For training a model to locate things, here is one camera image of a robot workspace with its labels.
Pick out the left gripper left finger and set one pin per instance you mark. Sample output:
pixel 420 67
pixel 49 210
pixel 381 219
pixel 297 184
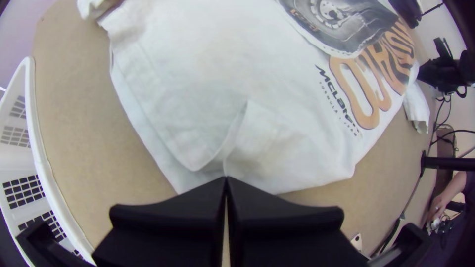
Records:
pixel 178 230

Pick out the person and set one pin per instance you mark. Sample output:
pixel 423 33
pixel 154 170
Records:
pixel 451 189

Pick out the white printed t-shirt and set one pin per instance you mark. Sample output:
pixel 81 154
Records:
pixel 222 74

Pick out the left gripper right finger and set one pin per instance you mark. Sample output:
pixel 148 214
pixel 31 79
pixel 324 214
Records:
pixel 282 230

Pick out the white laundry basket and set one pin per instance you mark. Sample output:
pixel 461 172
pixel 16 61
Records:
pixel 22 155

